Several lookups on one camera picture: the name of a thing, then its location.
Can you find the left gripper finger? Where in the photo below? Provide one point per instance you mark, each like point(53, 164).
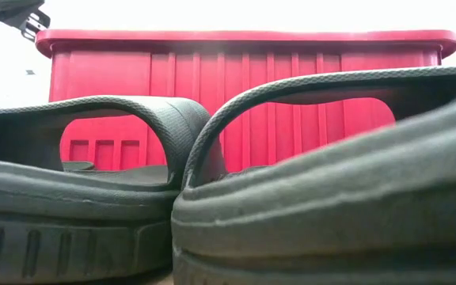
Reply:
point(2, 10)
point(36, 25)

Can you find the red plastic ribbed bin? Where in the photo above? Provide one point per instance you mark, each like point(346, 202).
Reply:
point(212, 71)

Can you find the black rubber slide sandal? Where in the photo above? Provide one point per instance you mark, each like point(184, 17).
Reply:
point(73, 206)
point(331, 206)

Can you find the small dark background fixture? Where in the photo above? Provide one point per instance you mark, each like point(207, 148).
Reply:
point(30, 72)

